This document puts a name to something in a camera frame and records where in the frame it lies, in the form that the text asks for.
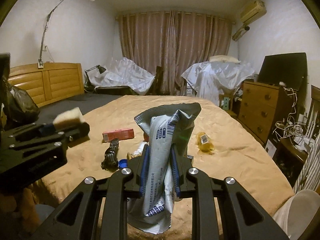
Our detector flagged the yellow white sponge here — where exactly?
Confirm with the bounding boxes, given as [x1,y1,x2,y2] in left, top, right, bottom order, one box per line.
[53,107,85,131]

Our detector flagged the blue bottle cap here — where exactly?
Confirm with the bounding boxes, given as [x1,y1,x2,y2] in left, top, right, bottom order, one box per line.
[118,159,128,169]

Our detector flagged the white tissue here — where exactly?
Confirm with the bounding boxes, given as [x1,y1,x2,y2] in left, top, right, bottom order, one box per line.
[131,141,148,158]

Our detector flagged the silver foil snack bag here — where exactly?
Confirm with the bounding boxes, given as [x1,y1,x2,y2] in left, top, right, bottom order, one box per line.
[127,102,201,235]

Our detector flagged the black garbage bag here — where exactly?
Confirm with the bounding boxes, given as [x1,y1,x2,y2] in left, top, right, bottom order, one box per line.
[1,53,40,131]

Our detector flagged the black crumpled wrapper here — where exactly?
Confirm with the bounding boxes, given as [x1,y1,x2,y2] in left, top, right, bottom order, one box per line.
[101,138,119,171]

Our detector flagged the wooden headboard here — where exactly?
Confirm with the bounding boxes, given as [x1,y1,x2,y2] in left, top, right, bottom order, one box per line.
[8,63,84,107]

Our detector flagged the striped cloth cover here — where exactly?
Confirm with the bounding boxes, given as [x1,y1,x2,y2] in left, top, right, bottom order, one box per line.
[293,135,320,193]

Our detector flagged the yellow plastic bottle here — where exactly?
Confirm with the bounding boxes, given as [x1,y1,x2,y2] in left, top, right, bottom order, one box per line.
[196,132,214,152]

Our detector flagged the black desk lamp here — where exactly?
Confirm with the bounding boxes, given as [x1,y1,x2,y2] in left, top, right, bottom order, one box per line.
[84,64,106,93]

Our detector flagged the red carton box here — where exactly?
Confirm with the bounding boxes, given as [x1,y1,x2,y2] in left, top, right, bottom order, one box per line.
[103,128,135,142]

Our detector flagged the red apple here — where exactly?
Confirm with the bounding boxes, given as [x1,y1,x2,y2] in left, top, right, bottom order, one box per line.
[143,133,149,142]

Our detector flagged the wooden dresser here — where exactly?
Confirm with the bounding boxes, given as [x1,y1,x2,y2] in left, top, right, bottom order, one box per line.
[238,81,296,145]

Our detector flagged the left white plastic cover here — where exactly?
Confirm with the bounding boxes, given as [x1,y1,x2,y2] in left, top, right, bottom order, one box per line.
[96,57,155,95]

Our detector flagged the white plastic cover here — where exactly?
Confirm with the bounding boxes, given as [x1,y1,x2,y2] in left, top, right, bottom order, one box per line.
[96,57,155,95]
[181,62,255,105]

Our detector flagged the right white plastic cover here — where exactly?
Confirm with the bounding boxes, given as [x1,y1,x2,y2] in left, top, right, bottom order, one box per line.
[181,62,255,105]

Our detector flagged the black television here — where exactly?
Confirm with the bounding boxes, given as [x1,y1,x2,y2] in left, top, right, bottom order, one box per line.
[258,52,307,90]

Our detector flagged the white pillow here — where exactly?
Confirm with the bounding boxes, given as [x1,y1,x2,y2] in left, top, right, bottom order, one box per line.
[209,55,240,64]

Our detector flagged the pink curtain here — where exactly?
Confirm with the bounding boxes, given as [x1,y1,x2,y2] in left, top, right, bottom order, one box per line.
[118,10,232,95]

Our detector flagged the air conditioner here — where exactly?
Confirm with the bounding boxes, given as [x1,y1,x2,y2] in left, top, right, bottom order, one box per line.
[240,0,267,25]

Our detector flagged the white tangled cables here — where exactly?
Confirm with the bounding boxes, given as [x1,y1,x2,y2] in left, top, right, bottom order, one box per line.
[272,86,307,140]

